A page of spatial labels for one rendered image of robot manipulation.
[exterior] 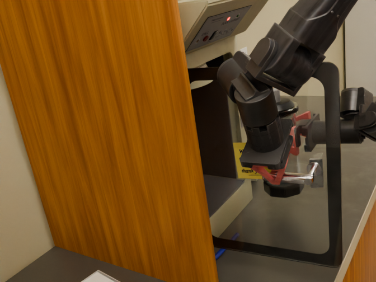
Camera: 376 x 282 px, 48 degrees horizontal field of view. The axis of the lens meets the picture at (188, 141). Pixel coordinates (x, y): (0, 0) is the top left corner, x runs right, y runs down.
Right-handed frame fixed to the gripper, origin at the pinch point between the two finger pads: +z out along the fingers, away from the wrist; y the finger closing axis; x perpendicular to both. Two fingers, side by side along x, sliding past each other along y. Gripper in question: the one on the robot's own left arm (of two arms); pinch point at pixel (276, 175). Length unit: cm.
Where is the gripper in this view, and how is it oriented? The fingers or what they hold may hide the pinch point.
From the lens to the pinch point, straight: 76.0
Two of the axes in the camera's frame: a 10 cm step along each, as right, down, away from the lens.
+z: 3.1, 7.0, 6.4
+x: 8.8, 0.5, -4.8
